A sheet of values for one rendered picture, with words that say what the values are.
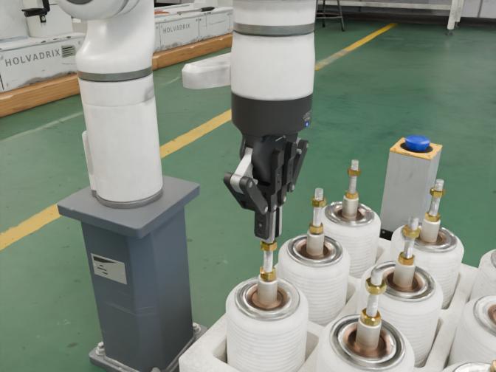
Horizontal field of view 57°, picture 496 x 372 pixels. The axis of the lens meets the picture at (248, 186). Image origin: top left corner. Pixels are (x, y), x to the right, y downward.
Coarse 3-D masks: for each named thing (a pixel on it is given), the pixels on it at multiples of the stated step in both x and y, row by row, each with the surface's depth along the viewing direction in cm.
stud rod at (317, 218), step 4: (316, 188) 57; (320, 188) 57; (316, 192) 57; (320, 192) 57; (316, 196) 57; (320, 196) 57; (316, 208) 58; (320, 208) 58; (316, 212) 58; (320, 212) 58; (316, 216) 58; (320, 216) 59; (316, 220) 59; (320, 220) 59; (316, 224) 59
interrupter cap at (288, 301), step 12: (240, 288) 54; (252, 288) 54; (288, 288) 54; (240, 300) 52; (252, 300) 52; (276, 300) 52; (288, 300) 52; (252, 312) 50; (264, 312) 50; (276, 312) 50; (288, 312) 50
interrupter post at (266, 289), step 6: (258, 276) 51; (276, 276) 51; (258, 282) 51; (264, 282) 50; (270, 282) 50; (276, 282) 51; (258, 288) 51; (264, 288) 51; (270, 288) 51; (276, 288) 51; (258, 294) 52; (264, 294) 51; (270, 294) 51; (276, 294) 52; (258, 300) 52; (264, 300) 51; (270, 300) 51
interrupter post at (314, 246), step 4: (308, 232) 60; (312, 232) 60; (320, 232) 60; (324, 232) 60; (308, 236) 60; (312, 236) 59; (316, 236) 59; (320, 236) 59; (308, 240) 60; (312, 240) 59; (316, 240) 59; (320, 240) 59; (308, 244) 60; (312, 244) 60; (316, 244) 59; (320, 244) 60; (308, 248) 60; (312, 248) 60; (316, 248) 60; (320, 248) 60; (308, 252) 61; (312, 252) 60; (316, 252) 60; (320, 252) 60
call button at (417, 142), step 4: (408, 136) 78; (412, 136) 78; (416, 136) 78; (420, 136) 78; (408, 140) 77; (412, 140) 76; (416, 140) 76; (420, 140) 76; (424, 140) 76; (428, 140) 76; (408, 144) 77; (412, 144) 76; (416, 144) 76; (420, 144) 75; (424, 144) 75; (428, 144) 76; (412, 148) 77; (416, 148) 76; (420, 148) 76; (424, 148) 76
